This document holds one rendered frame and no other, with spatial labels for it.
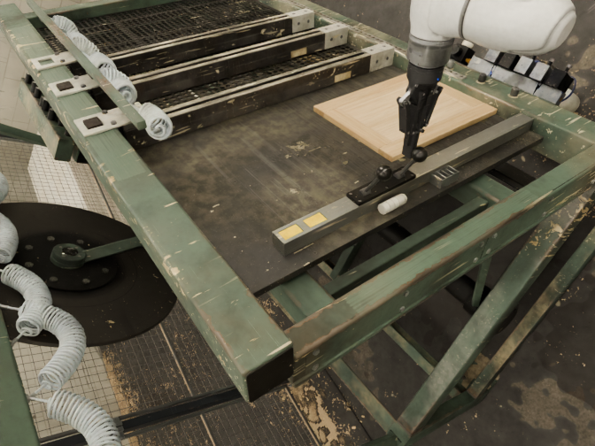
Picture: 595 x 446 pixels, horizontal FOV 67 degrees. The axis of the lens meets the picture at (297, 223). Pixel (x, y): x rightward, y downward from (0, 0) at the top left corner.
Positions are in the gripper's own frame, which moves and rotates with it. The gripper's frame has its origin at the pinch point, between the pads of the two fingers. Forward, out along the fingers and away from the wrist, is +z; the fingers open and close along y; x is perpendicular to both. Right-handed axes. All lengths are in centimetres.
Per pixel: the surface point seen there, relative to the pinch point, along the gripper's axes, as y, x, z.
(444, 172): -13.5, 2.8, 12.6
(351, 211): 18.5, 1.0, 11.7
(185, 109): 31, -62, 8
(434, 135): -26.8, -12.4, 13.7
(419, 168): -7.8, -1.5, 11.6
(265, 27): -30, -112, 10
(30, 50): 60, -130, 6
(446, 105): -45, -23, 14
